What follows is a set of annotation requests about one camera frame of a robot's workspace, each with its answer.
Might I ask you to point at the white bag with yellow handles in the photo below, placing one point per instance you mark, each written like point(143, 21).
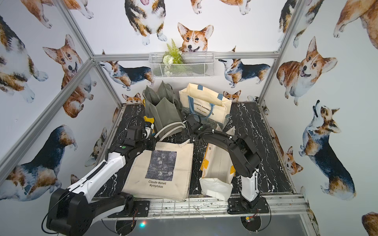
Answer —
point(217, 173)

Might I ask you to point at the yellow plastic toy shovel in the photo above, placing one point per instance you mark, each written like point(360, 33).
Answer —
point(147, 119)

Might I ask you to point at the cream canvas bag with print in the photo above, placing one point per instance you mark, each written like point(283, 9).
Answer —
point(162, 173)

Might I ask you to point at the grey-green canvas bag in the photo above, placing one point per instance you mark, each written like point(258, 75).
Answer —
point(161, 106)

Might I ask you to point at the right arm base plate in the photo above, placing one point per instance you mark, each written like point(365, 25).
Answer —
point(242, 206)

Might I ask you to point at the white wire mesh basket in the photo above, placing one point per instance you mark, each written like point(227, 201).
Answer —
point(195, 64)

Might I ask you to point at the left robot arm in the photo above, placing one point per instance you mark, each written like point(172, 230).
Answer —
point(72, 211)

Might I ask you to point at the cream bag with blue handles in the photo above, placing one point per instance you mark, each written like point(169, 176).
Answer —
point(210, 106)

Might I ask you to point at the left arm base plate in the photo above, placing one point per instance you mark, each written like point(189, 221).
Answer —
point(139, 209)

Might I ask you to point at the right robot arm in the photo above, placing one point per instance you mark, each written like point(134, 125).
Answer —
point(243, 153)

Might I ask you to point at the artificial green fern plant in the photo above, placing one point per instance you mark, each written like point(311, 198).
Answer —
point(172, 60)

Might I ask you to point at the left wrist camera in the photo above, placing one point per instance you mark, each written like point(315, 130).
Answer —
point(149, 127)

